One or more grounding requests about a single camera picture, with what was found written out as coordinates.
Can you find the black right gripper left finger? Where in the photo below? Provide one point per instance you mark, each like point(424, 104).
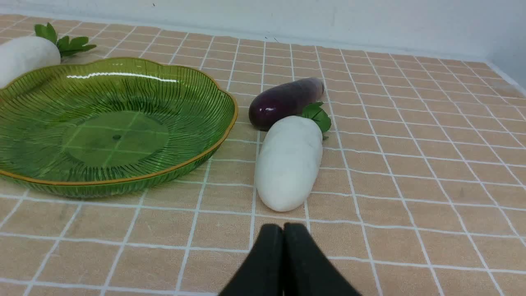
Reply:
point(259, 274)

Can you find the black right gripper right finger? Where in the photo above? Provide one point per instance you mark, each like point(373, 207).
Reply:
point(307, 271)

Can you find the white radish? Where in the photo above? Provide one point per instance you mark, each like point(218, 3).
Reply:
point(28, 53)
point(288, 163)

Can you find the purple eggplant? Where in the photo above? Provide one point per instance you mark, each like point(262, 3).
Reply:
point(285, 100)

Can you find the green glass plate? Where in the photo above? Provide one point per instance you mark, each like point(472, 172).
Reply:
point(110, 127)

